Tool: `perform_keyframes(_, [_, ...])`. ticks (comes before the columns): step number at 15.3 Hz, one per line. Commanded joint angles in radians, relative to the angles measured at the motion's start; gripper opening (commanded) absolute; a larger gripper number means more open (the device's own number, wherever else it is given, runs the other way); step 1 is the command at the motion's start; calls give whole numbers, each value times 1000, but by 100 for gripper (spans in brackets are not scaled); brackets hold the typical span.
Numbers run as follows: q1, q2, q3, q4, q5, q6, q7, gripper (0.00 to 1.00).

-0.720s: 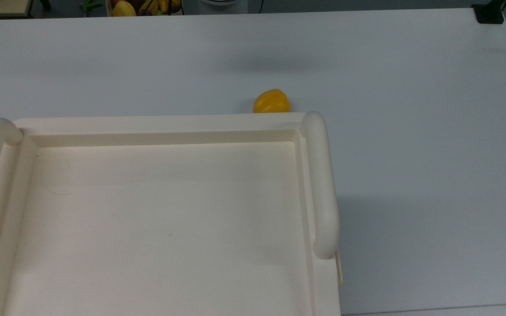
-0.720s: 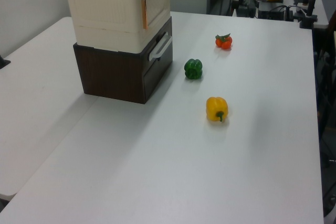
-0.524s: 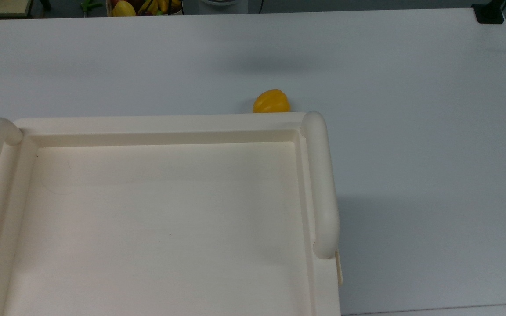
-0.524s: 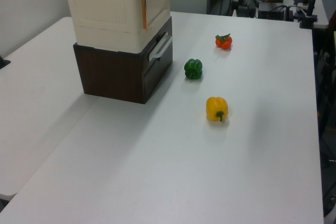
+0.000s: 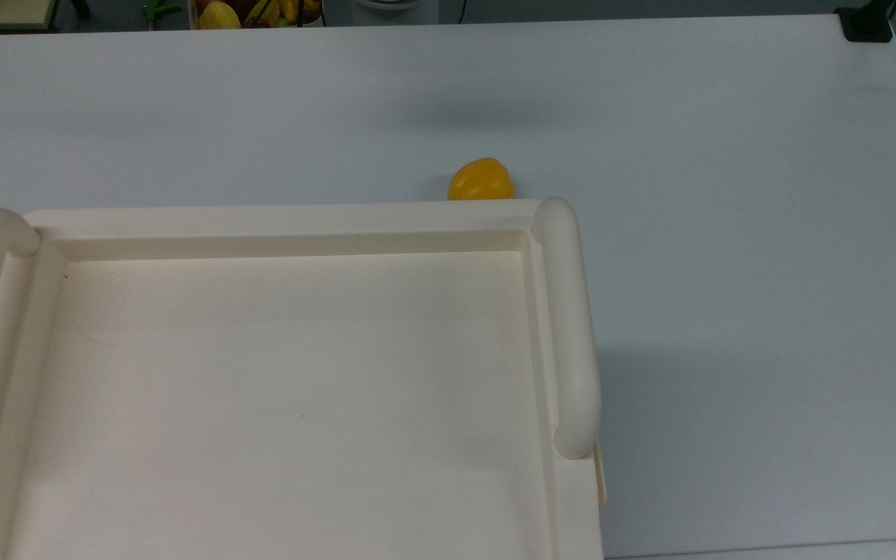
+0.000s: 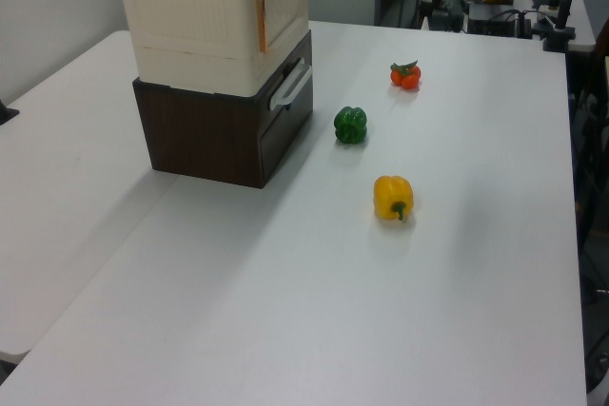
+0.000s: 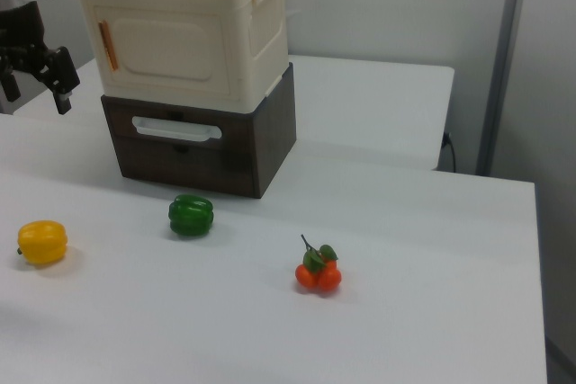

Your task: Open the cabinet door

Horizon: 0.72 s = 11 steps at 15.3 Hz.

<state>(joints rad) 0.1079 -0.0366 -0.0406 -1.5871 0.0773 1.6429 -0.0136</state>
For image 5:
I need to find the yellow toy bell pepper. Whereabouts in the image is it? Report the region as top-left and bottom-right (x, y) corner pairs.
(447, 157), (516, 202)

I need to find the white fruit basket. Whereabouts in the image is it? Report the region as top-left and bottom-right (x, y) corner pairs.
(187, 0), (325, 30)

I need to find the yellow toy fruit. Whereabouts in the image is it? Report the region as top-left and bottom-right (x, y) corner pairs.
(198, 1), (242, 30)

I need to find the black table clamp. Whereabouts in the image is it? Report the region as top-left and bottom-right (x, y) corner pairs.
(835, 0), (896, 44)

